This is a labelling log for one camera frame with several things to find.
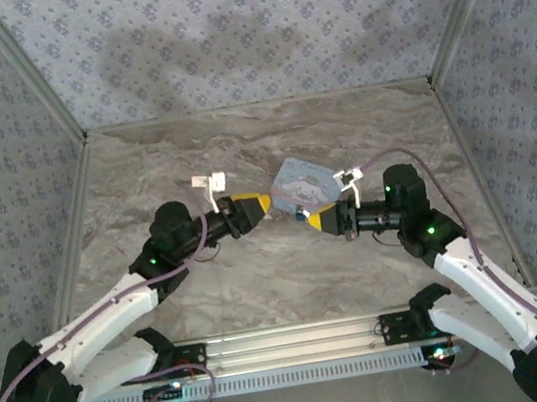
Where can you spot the teal padlock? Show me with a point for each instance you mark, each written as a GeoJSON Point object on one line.
{"type": "Point", "coordinates": [298, 216]}

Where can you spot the cartoon print tin box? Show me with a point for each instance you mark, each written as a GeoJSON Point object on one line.
{"type": "Point", "coordinates": [299, 184]}

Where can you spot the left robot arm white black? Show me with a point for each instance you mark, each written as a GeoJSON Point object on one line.
{"type": "Point", "coordinates": [98, 312]}

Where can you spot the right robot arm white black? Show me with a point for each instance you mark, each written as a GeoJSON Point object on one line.
{"type": "Point", "coordinates": [477, 276]}

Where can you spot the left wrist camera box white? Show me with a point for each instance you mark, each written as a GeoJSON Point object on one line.
{"type": "Point", "coordinates": [217, 182]}

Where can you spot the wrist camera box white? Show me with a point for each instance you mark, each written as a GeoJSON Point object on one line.
{"type": "Point", "coordinates": [346, 178]}
{"type": "Point", "coordinates": [217, 182]}

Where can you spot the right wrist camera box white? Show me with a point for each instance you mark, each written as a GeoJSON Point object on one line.
{"type": "Point", "coordinates": [346, 178]}

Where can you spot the aluminium table side rail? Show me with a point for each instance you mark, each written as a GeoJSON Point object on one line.
{"type": "Point", "coordinates": [70, 240]}
{"type": "Point", "coordinates": [479, 179]}

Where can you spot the aluminium table end rail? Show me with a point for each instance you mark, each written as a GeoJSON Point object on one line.
{"type": "Point", "coordinates": [259, 105]}

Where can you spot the aluminium mounting rail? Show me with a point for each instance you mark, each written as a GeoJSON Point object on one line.
{"type": "Point", "coordinates": [295, 343]}

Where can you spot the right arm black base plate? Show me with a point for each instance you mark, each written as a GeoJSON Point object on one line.
{"type": "Point", "coordinates": [394, 334]}

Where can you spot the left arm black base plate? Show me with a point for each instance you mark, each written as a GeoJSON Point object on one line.
{"type": "Point", "coordinates": [198, 358]}

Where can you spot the aluminium corner post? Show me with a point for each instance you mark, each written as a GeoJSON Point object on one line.
{"type": "Point", "coordinates": [29, 70]}
{"type": "Point", "coordinates": [464, 5]}

